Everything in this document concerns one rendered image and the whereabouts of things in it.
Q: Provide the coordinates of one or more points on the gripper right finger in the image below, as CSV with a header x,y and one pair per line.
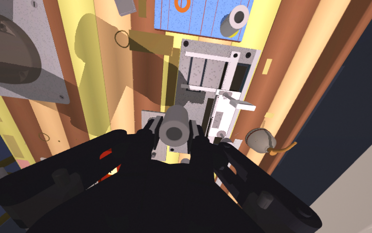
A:
x,y
261,186

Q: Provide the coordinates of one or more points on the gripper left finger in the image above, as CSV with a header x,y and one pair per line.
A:
x,y
72,163

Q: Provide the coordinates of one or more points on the grey bush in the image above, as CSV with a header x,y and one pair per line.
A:
x,y
174,128

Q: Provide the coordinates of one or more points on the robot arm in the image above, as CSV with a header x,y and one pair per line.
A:
x,y
17,55

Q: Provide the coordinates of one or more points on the grey thumb roller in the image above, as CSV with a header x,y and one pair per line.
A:
x,y
222,134

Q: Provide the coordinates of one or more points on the white lock lever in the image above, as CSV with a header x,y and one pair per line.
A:
x,y
239,104

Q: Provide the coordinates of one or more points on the white caliper slide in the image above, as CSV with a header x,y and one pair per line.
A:
x,y
223,107

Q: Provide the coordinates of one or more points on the small grey tray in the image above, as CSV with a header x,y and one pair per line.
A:
x,y
148,116

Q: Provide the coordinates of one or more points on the white caliper beam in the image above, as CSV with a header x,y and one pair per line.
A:
x,y
232,69

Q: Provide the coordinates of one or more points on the white bush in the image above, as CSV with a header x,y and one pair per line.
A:
x,y
234,20

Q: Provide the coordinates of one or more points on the blue tray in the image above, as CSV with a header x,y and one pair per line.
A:
x,y
200,17

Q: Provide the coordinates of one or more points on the red box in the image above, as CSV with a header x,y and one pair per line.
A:
x,y
105,154

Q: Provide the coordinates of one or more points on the grey mounting plate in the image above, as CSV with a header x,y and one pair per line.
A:
x,y
43,35

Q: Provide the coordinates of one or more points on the brown paper card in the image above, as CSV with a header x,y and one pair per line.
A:
x,y
148,42

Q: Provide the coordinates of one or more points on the grey card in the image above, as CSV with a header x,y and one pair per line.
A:
x,y
125,7

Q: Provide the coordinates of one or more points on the grey caliper base plate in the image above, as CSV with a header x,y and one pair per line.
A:
x,y
200,69

